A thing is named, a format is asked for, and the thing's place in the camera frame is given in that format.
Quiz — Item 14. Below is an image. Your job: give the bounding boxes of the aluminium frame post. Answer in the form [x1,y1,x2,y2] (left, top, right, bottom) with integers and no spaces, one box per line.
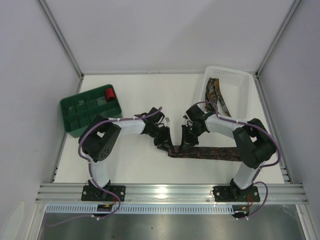
[36,0,84,79]
[255,0,303,78]

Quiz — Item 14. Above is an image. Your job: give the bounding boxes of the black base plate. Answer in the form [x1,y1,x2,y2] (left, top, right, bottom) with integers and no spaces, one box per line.
[81,184,126,202]
[213,185,261,203]

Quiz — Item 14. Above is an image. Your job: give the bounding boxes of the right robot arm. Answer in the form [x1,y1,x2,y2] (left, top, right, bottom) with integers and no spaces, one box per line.
[179,103,281,201]

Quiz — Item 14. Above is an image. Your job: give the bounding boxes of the left aluminium frame post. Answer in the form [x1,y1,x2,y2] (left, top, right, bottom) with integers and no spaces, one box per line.
[36,0,84,79]

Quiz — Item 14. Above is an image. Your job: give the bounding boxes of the dark brown patterned tie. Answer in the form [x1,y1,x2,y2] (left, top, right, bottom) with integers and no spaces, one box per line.
[168,145,242,162]

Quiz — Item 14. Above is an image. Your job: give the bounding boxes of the red rolled tie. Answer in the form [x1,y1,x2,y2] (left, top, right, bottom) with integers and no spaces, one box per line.
[104,87,117,103]

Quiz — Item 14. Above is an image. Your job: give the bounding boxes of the right aluminium frame post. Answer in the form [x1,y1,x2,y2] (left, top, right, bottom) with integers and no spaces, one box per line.
[255,0,303,78]

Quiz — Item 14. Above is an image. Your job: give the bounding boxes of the white plastic basket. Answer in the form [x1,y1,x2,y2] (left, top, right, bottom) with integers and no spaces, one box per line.
[198,66,253,120]

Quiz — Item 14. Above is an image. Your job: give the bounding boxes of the aluminium mounting rail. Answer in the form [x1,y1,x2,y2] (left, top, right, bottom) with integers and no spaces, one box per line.
[35,183,309,205]

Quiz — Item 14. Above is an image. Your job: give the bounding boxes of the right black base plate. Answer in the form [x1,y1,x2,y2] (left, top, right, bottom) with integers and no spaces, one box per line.
[213,185,261,203]

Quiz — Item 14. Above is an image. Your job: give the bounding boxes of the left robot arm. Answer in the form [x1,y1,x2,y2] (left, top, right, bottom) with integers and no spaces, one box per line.
[77,107,174,194]

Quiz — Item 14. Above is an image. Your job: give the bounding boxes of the orange blue patterned tie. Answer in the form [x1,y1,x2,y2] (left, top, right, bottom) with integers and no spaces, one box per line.
[205,77,231,117]

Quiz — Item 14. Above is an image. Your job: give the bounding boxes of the green compartment tray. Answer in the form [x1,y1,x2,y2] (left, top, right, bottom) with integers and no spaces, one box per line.
[60,84,122,138]

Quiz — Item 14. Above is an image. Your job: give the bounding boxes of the white slotted cable duct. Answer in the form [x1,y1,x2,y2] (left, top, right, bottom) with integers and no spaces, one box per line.
[46,203,235,215]

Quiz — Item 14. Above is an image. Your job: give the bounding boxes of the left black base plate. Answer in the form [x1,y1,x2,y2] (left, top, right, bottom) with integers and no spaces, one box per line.
[81,184,126,202]

